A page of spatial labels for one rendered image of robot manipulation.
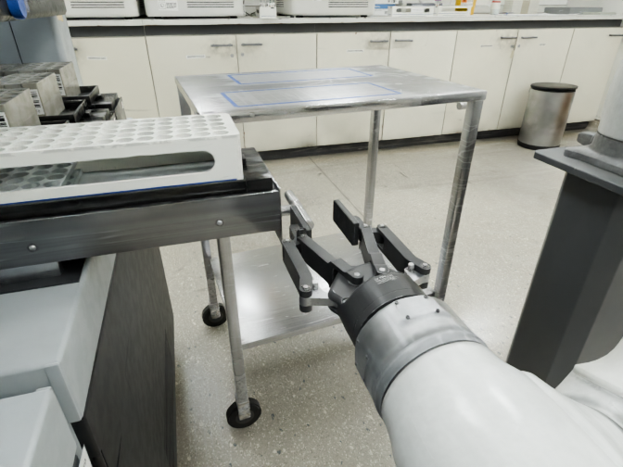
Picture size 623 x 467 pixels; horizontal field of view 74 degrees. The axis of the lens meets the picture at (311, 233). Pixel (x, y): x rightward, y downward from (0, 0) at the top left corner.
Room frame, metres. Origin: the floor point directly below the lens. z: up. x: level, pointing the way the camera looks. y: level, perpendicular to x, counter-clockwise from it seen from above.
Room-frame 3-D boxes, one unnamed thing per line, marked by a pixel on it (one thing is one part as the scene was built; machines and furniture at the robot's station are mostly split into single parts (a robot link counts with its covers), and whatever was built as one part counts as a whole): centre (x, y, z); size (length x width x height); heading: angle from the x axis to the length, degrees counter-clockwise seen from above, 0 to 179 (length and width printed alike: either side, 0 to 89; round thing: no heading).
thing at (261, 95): (1.02, -0.02, 0.41); 0.67 x 0.46 x 0.82; 111
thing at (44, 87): (0.68, 0.43, 0.85); 0.12 x 0.02 x 0.06; 16
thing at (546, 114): (3.17, -1.78, 0.23); 0.38 x 0.31 x 0.46; 17
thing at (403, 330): (0.23, -0.08, 0.75); 0.09 x 0.06 x 0.09; 107
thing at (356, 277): (0.35, -0.02, 0.75); 0.11 x 0.01 x 0.04; 33
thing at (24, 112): (0.54, 0.38, 0.85); 0.12 x 0.02 x 0.06; 17
